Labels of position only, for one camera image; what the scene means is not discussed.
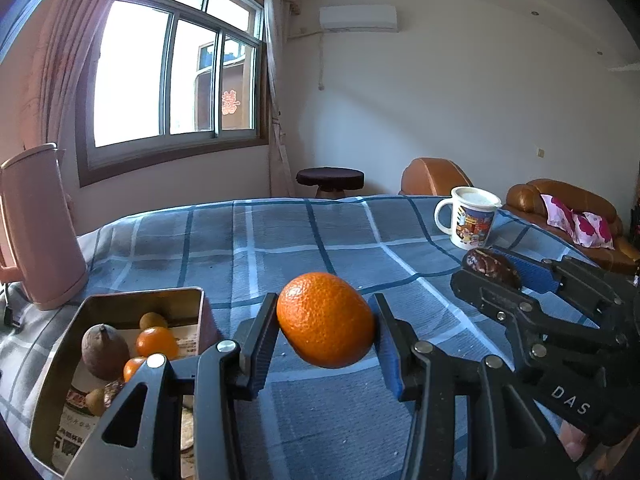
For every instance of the person's right hand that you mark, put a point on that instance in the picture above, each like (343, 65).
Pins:
(572, 440)

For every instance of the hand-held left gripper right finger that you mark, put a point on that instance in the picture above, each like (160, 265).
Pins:
(387, 355)

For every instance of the purple passion fruit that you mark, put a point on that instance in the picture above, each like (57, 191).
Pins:
(105, 352)

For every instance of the white curtain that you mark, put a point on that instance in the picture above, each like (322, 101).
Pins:
(277, 110)

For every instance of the tan longan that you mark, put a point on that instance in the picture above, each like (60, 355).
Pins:
(95, 402)
(152, 320)

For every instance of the white air conditioner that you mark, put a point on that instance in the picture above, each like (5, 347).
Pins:
(357, 19)

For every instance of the pink curtain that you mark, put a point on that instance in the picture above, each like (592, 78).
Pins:
(60, 60)

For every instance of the sliding window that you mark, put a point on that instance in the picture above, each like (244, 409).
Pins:
(170, 75)

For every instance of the brown date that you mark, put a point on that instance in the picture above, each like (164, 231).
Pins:
(112, 392)

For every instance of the blue plaid tablecloth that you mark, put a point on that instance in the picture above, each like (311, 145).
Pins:
(300, 240)

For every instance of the pink metal tin box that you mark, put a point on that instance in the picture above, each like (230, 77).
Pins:
(125, 305)

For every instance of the white printed mug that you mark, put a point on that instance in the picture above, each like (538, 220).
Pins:
(472, 225)

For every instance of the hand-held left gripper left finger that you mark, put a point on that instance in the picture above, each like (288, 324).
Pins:
(262, 345)

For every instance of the pink floral cushion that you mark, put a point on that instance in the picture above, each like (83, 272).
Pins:
(595, 230)
(557, 212)

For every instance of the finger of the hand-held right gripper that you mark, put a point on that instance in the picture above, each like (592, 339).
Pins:
(490, 300)
(537, 272)

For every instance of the white wall pipe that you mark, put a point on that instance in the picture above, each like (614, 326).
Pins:
(321, 60)

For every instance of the dark round stool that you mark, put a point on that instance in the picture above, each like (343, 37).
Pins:
(330, 177)

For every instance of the brown leather armchair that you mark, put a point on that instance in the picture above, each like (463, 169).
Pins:
(432, 177)

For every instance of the pink electric kettle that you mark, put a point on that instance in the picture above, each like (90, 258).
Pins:
(40, 230)

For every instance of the red window sticker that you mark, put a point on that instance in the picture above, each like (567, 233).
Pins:
(230, 103)

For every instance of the orange mandarin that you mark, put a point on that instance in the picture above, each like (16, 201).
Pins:
(132, 367)
(157, 342)
(325, 320)

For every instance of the brown leather sofa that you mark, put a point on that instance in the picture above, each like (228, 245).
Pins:
(525, 197)

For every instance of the dark chestnut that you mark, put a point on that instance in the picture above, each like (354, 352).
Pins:
(490, 266)

